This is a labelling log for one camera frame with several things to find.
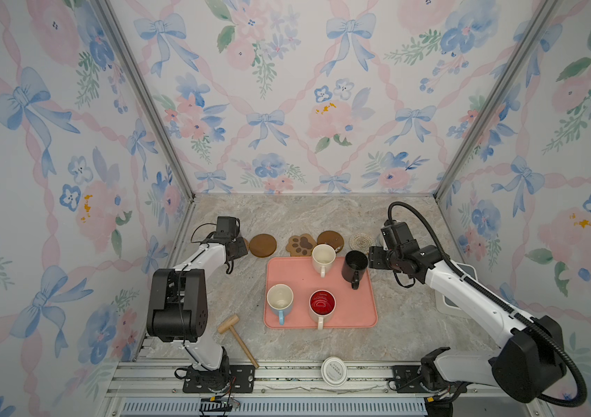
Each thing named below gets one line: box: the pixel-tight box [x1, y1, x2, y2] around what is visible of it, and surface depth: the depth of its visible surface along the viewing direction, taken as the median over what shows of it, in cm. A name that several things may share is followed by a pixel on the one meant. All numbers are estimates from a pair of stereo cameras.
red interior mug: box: [308, 289, 337, 331], surface depth 83 cm
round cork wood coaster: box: [248, 233, 278, 259], surface depth 106 cm
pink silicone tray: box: [264, 257, 378, 330], surface depth 91 cm
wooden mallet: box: [217, 314, 259, 370], surface depth 83 cm
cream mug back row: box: [311, 243, 337, 278], surface depth 92 cm
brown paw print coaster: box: [285, 232, 318, 257], surface depth 105 cm
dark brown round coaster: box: [316, 230, 345, 254], surface depth 107 cm
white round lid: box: [320, 356, 349, 388], surface depth 71 cm
